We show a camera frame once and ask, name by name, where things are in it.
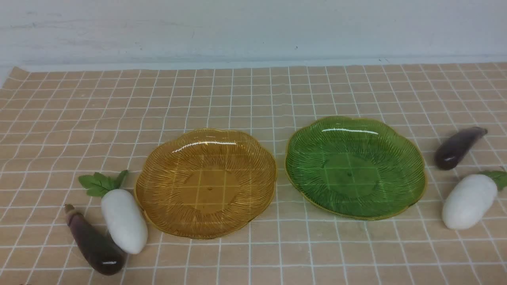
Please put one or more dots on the white toy radish with leaves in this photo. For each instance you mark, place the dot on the white toy radish with leaves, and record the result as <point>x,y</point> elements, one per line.
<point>122,216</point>

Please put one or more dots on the dark purple toy eggplant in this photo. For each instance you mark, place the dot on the dark purple toy eggplant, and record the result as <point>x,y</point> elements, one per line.
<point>101,253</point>

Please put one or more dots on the white toy radish green top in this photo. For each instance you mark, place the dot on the white toy radish green top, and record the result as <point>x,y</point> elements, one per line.
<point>471,198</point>

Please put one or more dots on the amber ribbed glass plate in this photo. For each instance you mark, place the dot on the amber ribbed glass plate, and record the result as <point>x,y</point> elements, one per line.
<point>206,184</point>

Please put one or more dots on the green ribbed glass plate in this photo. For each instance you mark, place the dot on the green ribbed glass plate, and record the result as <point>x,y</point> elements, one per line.
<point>357,168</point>

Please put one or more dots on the tan grid-patterned tablecloth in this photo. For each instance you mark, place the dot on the tan grid-patterned tablecloth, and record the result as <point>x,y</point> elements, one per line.
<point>56,126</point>

